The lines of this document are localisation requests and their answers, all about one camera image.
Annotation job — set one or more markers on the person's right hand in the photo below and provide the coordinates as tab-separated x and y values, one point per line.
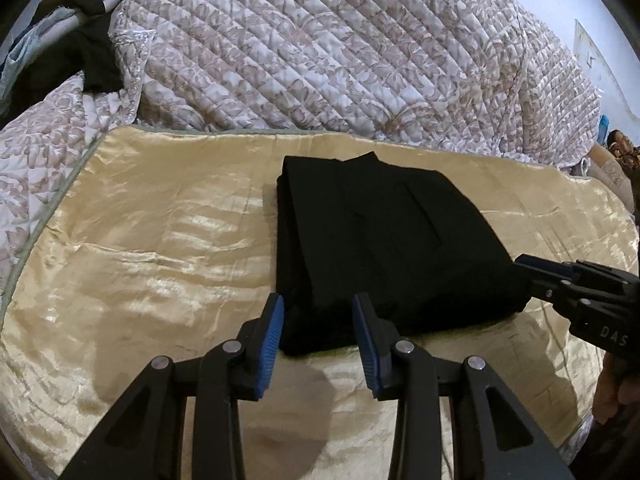
611	390

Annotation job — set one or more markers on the light blue cloth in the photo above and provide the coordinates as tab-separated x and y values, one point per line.
25	55

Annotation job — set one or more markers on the floral quilted bedspread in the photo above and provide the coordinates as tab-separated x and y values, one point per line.
325	50

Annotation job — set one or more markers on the black pants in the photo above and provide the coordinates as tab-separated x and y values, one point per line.
390	240

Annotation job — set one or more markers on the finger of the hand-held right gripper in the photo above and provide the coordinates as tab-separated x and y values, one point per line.
542	272

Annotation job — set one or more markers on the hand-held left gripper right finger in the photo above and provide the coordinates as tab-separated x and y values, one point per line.
365	342

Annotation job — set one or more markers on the brown patterned cloth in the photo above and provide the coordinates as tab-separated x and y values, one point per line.
620	160

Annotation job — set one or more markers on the gold satin blanket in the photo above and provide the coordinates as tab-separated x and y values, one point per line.
150	260

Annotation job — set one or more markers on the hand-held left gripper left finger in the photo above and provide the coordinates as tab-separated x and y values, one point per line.
270	340

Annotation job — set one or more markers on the small blue object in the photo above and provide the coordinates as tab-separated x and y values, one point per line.
604	125

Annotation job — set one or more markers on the dark cloth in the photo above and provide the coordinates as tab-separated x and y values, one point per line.
95	60

